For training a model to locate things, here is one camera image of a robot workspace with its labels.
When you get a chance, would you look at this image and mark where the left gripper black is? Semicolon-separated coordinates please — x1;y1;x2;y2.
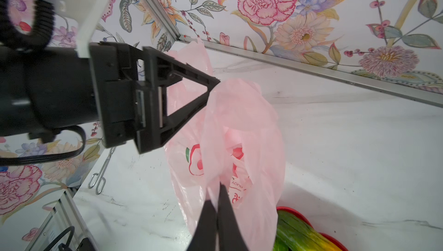
89;42;220;154

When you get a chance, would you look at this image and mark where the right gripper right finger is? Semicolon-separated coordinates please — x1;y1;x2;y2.
217;184;248;251

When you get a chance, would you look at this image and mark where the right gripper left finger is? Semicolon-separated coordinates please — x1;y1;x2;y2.
187;200;218;251

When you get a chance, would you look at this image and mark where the green yellow mango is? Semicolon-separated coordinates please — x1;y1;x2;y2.
273;210;341;251

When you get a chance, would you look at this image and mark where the pink plastic bag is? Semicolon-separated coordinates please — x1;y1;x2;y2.
164;37;287;251

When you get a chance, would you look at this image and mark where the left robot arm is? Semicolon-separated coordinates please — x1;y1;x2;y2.
1;0;219;154

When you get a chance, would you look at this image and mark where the red flower-shaped plate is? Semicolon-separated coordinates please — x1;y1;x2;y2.
276;206;350;251

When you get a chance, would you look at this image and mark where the metal wire hook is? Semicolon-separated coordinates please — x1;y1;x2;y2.
88;147;116;195

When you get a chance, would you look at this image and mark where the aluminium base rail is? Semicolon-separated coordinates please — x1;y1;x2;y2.
26;188;98;251

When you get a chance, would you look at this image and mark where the black corrugated cable conduit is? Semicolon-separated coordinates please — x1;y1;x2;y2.
0;0;56;49

